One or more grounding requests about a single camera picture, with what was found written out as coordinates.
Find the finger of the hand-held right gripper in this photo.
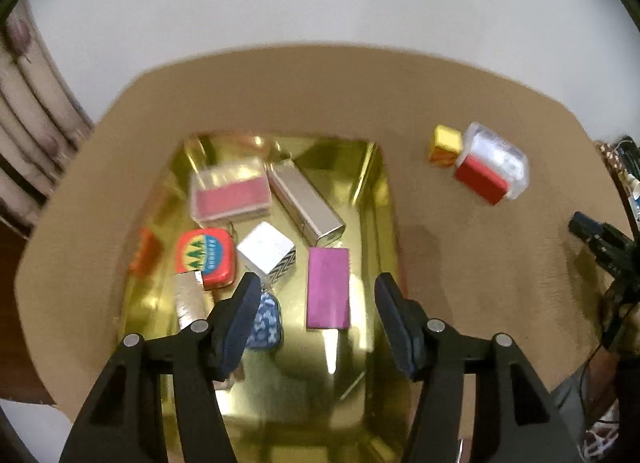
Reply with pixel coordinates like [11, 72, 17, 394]
[592, 225, 640, 290]
[568, 212, 608, 250]

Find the red square tin with ring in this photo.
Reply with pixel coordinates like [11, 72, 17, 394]
[175, 228, 237, 290]

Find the red rectangular box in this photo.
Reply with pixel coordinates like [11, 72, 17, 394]
[453, 154, 511, 206]

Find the dark cluttered shelf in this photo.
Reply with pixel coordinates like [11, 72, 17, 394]
[595, 135, 640, 224]

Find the red tin box gold interior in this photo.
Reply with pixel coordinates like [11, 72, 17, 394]
[117, 132, 413, 463]

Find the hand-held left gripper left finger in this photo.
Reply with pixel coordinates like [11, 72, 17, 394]
[59, 272, 262, 463]

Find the yellow gold and red box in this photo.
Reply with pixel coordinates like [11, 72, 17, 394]
[428, 124, 463, 166]

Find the small gold textured box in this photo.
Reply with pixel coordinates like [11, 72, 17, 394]
[174, 270, 213, 331]

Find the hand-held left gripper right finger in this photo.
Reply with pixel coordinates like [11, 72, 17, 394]
[375, 272, 566, 463]

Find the blue patterned pouch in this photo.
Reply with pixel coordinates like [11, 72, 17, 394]
[245, 290, 284, 350]

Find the clear plastic labelled container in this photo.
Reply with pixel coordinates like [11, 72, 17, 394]
[460, 121, 530, 201]

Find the person's right forearm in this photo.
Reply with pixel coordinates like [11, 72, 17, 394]
[580, 343, 640, 424]

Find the beige patterned curtain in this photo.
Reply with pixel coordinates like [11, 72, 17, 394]
[0, 0, 96, 239]

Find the silver rectangular box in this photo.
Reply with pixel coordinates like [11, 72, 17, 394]
[267, 159, 347, 248]

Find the white cube zigzag print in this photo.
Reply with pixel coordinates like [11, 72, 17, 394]
[236, 221, 297, 284]

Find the pink rectangular box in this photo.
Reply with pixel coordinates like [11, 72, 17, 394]
[305, 246, 351, 331]

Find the clear plastic case red insert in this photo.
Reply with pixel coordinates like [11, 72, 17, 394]
[189, 158, 273, 224]

